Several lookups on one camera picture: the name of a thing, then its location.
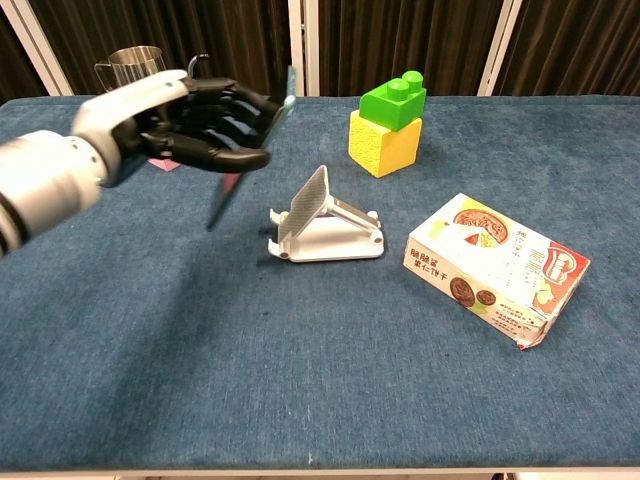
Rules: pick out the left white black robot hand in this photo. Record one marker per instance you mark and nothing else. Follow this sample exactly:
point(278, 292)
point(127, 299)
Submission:
point(150, 115)

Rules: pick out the black smartphone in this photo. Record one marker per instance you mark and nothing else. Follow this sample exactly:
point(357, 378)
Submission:
point(224, 197)

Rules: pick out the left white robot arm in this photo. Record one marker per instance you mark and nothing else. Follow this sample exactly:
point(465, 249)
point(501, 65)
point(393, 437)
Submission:
point(45, 185)

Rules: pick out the white folding phone stand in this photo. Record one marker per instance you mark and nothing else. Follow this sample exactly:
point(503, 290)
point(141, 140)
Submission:
point(330, 240)

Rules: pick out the stainless steel cup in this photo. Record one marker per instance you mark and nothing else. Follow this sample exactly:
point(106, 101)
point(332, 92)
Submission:
point(135, 65)

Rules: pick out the pink block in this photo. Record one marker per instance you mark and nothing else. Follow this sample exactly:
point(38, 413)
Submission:
point(165, 165)

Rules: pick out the small dark metal hook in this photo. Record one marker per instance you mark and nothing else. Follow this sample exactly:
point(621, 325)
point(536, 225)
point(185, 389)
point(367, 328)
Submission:
point(192, 64)

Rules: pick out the black pleated curtain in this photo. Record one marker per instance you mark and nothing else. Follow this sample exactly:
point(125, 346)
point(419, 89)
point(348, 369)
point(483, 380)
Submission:
point(200, 30)
point(400, 35)
point(15, 70)
point(580, 45)

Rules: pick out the yellow sponge cube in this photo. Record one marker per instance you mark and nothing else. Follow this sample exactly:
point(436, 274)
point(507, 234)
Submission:
point(382, 150)

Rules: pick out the green toy building block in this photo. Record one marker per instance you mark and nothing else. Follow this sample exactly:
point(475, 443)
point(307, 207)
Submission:
point(392, 102)

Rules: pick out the blue table cloth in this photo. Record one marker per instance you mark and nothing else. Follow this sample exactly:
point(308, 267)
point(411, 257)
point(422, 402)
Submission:
point(300, 360)

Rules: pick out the white red snack box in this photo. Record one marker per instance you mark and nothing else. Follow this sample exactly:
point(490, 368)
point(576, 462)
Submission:
point(490, 270)

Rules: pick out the white frame post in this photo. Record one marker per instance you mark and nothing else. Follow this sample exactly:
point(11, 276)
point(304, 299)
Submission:
point(304, 47)
point(40, 55)
point(500, 50)

